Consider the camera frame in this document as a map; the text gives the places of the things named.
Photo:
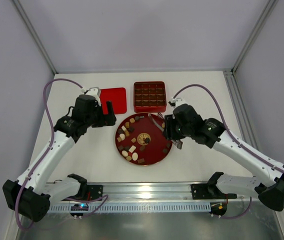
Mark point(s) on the red square chocolate box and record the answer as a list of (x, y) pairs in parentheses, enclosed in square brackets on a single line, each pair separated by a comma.
[(149, 97)]

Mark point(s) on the steel tongs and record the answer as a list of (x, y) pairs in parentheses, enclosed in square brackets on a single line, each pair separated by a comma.
[(178, 143)]

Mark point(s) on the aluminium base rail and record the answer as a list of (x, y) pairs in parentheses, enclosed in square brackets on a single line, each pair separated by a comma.
[(126, 191)]

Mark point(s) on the white oval chocolate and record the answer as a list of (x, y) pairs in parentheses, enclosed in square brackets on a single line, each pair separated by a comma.
[(134, 156)]

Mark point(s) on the white heart chocolate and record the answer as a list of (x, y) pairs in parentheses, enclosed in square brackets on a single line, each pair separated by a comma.
[(122, 136)]

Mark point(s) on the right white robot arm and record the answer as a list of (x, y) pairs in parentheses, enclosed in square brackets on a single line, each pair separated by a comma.
[(267, 181)]

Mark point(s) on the red square box lid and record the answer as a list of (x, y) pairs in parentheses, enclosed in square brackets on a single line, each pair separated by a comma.
[(117, 96)]

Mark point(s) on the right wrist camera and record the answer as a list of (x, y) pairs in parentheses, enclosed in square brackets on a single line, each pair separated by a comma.
[(175, 102)]

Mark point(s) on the white rectangular chocolate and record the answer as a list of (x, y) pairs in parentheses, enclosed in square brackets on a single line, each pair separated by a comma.
[(132, 149)]

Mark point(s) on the brown round chocolate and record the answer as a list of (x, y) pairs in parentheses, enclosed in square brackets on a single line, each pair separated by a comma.
[(142, 148)]

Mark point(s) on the dark ridged square chocolate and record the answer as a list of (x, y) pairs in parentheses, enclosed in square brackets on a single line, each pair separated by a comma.
[(131, 129)]

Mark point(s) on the brown striped square chocolate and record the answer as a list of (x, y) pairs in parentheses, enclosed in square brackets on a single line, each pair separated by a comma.
[(140, 161)]

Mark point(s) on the perforated cable duct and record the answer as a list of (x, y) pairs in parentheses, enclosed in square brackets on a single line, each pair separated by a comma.
[(130, 207)]

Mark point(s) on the round red lacquer plate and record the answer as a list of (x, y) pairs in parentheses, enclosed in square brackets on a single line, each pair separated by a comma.
[(143, 129)]

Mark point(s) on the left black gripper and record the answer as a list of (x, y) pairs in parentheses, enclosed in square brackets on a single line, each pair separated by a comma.
[(104, 118)]

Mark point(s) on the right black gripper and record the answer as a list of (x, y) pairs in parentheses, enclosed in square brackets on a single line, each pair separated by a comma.
[(168, 127)]

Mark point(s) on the white spiral round chocolate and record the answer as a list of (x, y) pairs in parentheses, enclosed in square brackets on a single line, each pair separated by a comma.
[(124, 153)]

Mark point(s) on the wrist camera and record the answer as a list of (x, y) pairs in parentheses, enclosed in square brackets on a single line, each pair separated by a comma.
[(93, 91), (175, 102)]

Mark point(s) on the tan barrel chocolate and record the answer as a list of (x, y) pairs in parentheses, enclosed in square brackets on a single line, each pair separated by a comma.
[(126, 133)]

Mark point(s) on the brown cup chocolate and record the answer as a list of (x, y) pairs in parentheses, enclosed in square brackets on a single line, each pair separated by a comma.
[(165, 150)]

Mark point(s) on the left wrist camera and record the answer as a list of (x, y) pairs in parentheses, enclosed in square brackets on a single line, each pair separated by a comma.
[(93, 91)]

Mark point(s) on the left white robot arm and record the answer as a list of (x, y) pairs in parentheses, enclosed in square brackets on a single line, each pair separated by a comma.
[(29, 195)]

